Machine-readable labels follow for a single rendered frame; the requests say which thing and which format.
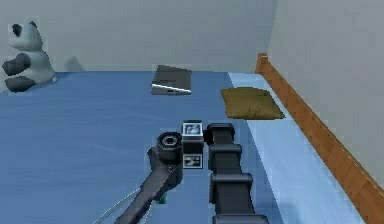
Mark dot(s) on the blue bed with wooden headboard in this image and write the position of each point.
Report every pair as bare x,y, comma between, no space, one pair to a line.
73,140

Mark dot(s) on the black and white panda plush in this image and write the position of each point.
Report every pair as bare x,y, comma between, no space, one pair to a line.
31,56

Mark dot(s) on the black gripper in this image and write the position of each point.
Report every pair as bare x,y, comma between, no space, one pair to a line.
168,146

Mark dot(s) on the dark grey laptop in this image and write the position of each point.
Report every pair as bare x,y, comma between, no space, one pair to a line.
173,80

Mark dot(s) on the olive brown pillow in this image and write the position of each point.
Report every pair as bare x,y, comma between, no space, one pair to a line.
251,104

